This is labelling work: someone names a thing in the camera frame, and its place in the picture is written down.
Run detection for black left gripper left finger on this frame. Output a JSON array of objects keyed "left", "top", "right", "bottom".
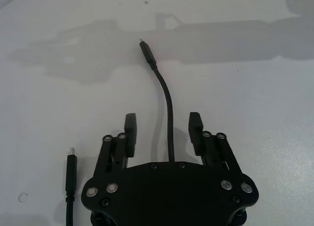
[{"left": 96, "top": 113, "right": 138, "bottom": 178}]

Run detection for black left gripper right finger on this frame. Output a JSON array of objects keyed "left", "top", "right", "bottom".
[{"left": 188, "top": 112, "right": 244, "bottom": 175}]

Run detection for black cable with silver plug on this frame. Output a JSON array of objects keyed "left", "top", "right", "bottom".
[
  {"left": 138, "top": 38, "right": 176, "bottom": 163},
  {"left": 64, "top": 147, "right": 78, "bottom": 226}
]

